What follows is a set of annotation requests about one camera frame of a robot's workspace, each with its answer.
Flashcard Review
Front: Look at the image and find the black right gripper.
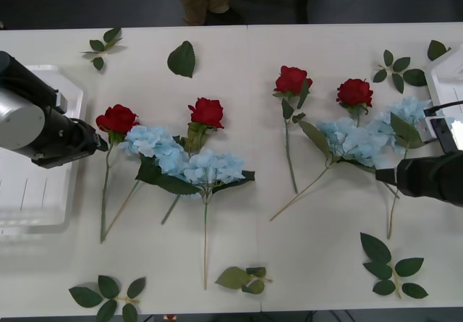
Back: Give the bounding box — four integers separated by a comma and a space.
375, 155, 444, 198

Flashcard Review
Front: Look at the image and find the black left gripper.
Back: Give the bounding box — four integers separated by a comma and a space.
67, 118, 110, 166

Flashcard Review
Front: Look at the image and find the red rose with green stem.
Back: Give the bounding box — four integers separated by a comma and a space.
95, 103, 141, 244
273, 65, 314, 195
336, 78, 374, 128
161, 96, 226, 225

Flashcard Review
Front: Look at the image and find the pale blue flower green stem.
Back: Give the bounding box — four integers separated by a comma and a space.
103, 124, 185, 239
151, 149, 256, 291
368, 96, 434, 240
269, 117, 381, 222

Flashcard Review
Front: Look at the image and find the large dark green leaf twig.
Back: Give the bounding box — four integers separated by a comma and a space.
360, 232, 430, 300

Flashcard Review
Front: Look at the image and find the shallow white box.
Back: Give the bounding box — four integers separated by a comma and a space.
0, 64, 85, 235
425, 45, 463, 120

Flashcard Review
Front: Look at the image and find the small dark green leaf twig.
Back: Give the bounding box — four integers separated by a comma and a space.
80, 27, 128, 72

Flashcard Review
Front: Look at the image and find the broad single dark green leaf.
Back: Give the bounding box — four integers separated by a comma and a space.
166, 40, 197, 79

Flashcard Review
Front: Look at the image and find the small single dark green leaf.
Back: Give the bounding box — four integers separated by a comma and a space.
427, 39, 452, 62

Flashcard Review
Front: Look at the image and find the pale green leaf twig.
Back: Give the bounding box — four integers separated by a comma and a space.
214, 266, 273, 295

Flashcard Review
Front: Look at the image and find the pale grey left wrist camera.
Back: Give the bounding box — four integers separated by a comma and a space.
54, 90, 69, 116

